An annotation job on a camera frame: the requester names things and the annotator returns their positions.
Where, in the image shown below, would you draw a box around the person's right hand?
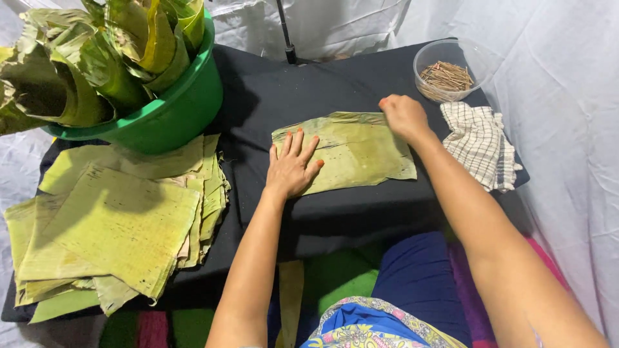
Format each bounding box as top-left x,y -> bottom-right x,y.
378,94 -> 432,146

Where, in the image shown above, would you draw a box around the person's left hand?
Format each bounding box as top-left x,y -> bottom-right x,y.
265,128 -> 325,200

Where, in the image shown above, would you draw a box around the single banana leaf sheet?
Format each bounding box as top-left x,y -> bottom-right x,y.
271,111 -> 418,196

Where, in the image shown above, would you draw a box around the heap of wooden toothpicks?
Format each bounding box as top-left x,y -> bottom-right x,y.
419,60 -> 475,93

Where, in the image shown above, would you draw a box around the clear plastic bowl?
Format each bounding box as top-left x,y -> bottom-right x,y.
413,39 -> 496,103

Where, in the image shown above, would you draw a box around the checkered white cloth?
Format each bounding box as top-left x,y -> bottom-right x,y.
439,101 -> 523,193

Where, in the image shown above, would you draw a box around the black table cloth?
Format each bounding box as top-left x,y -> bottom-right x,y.
1,37 -> 531,323

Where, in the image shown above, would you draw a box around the black tripod stand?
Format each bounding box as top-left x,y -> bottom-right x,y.
275,0 -> 315,66

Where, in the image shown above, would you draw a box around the white backdrop sheet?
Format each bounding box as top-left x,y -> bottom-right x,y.
0,0 -> 619,348

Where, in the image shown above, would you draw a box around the person's blue trousers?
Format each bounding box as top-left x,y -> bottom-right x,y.
295,231 -> 474,348

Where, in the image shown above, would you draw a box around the multicoloured floor mat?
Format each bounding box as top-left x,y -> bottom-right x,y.
99,231 -> 574,348

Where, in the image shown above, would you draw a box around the banana leaf strip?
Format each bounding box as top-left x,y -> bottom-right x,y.
275,260 -> 305,348

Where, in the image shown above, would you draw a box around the person's patterned colourful shirt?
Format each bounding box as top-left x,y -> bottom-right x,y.
300,296 -> 469,348

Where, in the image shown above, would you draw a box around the green plastic basin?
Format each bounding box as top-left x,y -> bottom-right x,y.
41,9 -> 224,156

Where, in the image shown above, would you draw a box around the stack of cut banana leaves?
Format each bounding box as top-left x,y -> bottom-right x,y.
4,134 -> 232,324

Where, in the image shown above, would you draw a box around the bundle of rolled banana leaves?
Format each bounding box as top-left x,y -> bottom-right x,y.
0,0 -> 206,136

